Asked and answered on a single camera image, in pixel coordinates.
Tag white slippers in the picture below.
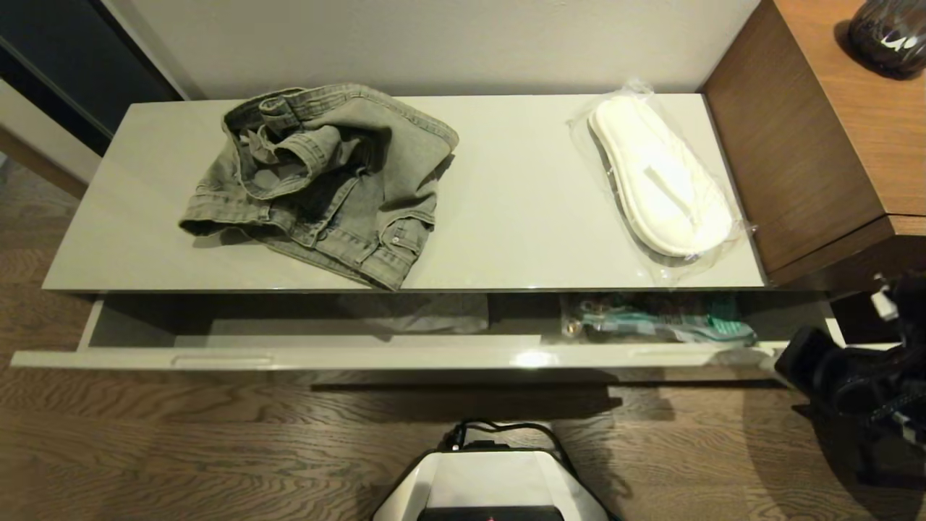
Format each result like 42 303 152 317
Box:
566 78 757 287

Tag dark glass vase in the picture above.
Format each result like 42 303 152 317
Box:
848 0 926 79

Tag dark door panel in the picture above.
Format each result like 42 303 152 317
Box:
0 0 182 156

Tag white and black robot base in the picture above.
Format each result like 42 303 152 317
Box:
370 447 619 521

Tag brown wooden desk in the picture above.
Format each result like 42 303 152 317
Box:
702 0 926 294

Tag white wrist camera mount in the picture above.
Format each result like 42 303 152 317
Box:
870 284 899 323

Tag glossy white low cabinet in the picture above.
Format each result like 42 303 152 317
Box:
42 94 825 319

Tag brown green snack bag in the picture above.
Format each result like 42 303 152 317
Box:
561 292 759 345

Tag black base cable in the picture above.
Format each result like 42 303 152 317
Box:
443 418 579 475

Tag faded denim jeans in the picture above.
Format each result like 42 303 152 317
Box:
179 83 460 292

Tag wooden skirting board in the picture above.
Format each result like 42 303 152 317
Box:
0 130 88 200

